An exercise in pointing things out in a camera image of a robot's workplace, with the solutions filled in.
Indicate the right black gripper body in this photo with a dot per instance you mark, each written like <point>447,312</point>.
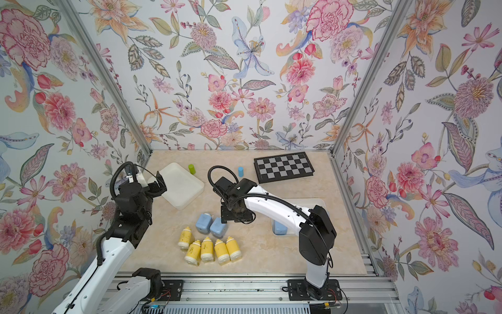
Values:
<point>231,214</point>

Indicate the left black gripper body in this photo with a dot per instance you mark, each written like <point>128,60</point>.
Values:
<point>148,209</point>

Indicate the blue sharpener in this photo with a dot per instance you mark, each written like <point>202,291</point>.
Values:
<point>279,229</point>
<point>218,228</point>
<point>204,223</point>

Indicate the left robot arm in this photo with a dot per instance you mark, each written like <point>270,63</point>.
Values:
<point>87,296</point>

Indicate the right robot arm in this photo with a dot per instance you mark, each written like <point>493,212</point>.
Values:
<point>313,227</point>

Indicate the left white tray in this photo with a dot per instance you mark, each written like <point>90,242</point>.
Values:
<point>182,186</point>

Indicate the white tray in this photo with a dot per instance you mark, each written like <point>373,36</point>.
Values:
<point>308,203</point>
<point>182,186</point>

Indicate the green cylinder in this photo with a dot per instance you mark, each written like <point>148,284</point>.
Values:
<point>192,169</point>

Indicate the yellow sharpener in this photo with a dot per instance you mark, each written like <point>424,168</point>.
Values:
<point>185,239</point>
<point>207,250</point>
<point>221,251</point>
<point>233,248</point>
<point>193,253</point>

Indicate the black white checkerboard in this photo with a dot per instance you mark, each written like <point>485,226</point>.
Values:
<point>283,167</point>

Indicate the yellow sharpener far left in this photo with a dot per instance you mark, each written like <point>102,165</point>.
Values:
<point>185,239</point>

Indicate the right white tray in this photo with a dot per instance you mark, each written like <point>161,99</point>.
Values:
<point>308,203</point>

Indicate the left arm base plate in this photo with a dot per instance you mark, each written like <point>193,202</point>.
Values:
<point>170,292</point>

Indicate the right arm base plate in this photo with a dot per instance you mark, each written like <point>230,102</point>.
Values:
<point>301,290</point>

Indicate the aluminium mounting rail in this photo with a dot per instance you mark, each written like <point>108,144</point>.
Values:
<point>264,294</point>

